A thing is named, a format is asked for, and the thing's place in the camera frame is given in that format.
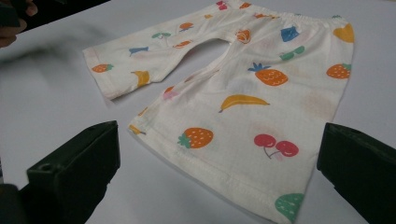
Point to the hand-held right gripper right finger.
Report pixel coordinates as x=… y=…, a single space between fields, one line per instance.
x=361 y=168

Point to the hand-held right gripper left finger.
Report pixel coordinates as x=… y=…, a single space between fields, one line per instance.
x=74 y=174

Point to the white fruit print pants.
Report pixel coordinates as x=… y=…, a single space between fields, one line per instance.
x=249 y=102

